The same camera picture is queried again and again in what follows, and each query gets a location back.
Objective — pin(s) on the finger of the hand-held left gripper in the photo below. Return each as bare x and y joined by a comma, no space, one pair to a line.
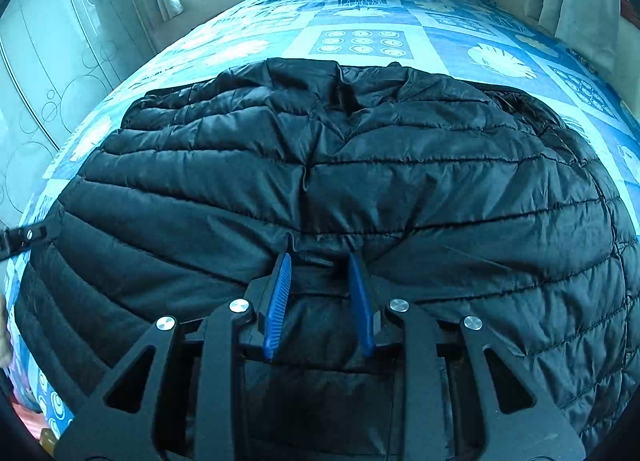
22,237

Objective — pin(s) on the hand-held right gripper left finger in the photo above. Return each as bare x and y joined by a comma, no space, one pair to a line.
277,306

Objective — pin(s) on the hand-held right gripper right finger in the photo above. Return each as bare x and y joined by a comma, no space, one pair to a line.
362,311

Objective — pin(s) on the black puffer jacket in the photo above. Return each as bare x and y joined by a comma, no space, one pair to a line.
350,181

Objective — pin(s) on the white patterned wardrobe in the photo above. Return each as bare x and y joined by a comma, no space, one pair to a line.
50,66

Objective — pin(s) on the pink floral cloth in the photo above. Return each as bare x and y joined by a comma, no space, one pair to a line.
27,418

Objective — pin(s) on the blue patterned bedsheet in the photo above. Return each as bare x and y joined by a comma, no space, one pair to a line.
365,41

